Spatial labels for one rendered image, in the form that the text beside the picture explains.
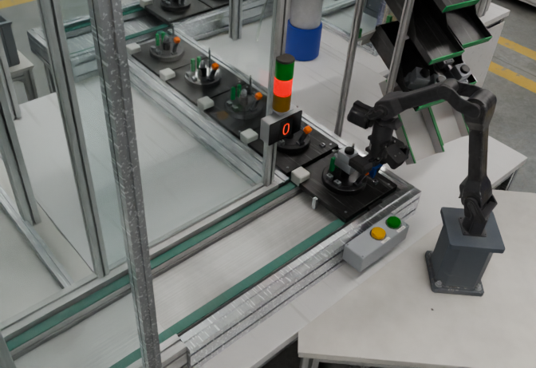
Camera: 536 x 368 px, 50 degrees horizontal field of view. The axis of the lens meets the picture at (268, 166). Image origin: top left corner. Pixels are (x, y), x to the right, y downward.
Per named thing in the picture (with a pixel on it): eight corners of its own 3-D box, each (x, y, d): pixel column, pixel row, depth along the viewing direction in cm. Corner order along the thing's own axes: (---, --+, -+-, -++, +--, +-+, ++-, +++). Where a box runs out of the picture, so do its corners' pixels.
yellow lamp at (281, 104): (293, 108, 160) (295, 93, 157) (280, 114, 157) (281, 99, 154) (281, 100, 163) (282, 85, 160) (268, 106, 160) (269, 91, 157)
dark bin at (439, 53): (460, 56, 171) (474, 40, 165) (427, 65, 165) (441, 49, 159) (411, -16, 179) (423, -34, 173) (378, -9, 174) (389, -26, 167)
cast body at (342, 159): (358, 169, 178) (362, 152, 174) (348, 175, 176) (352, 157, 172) (338, 156, 183) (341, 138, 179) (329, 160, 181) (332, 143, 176)
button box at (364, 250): (405, 239, 174) (410, 224, 170) (359, 273, 163) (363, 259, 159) (388, 225, 178) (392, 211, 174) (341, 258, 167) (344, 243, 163)
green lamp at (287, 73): (297, 77, 154) (298, 61, 150) (283, 83, 151) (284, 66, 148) (284, 69, 156) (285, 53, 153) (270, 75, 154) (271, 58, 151)
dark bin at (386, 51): (446, 100, 181) (459, 88, 175) (415, 112, 176) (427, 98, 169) (400, 31, 190) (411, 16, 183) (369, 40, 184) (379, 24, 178)
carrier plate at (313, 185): (396, 189, 184) (397, 184, 182) (344, 223, 171) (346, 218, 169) (340, 152, 197) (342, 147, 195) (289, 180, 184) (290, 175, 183)
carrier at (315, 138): (337, 149, 198) (343, 120, 190) (286, 178, 185) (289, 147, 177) (289, 116, 211) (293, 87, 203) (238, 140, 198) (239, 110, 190)
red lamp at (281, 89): (295, 92, 157) (297, 77, 154) (281, 99, 154) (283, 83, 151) (282, 85, 160) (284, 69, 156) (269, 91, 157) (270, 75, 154)
